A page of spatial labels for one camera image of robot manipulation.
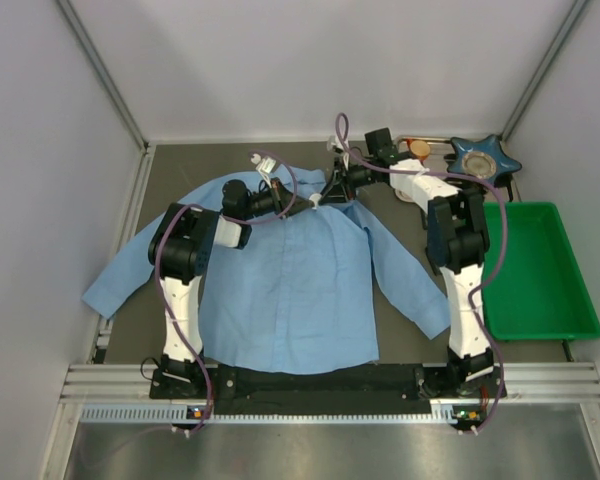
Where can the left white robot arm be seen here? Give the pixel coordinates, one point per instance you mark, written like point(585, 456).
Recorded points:
point(180, 251)

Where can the light blue shirt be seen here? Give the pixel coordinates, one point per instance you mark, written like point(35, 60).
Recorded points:
point(297, 299)

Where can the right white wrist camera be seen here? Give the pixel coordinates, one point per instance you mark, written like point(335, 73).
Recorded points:
point(335, 146)

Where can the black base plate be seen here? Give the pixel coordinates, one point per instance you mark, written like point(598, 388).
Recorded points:
point(372, 389)

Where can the aluminium front rail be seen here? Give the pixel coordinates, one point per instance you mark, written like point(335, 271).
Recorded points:
point(120, 394)

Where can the green plastic bin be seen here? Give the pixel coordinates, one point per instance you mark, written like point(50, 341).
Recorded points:
point(539, 292)

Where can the orange cup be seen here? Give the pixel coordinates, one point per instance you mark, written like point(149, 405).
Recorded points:
point(420, 149)

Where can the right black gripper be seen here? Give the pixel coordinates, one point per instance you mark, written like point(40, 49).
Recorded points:
point(344, 179)

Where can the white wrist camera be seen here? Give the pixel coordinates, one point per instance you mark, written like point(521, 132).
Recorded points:
point(264, 165)
point(335, 146)

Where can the blue star-shaped dish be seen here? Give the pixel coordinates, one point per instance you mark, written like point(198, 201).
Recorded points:
point(484, 159)

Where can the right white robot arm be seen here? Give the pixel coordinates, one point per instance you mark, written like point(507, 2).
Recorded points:
point(457, 244)

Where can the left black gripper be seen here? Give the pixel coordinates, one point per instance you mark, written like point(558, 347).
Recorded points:
point(284, 196)

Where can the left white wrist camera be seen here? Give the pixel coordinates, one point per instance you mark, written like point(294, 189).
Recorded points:
point(264, 165)

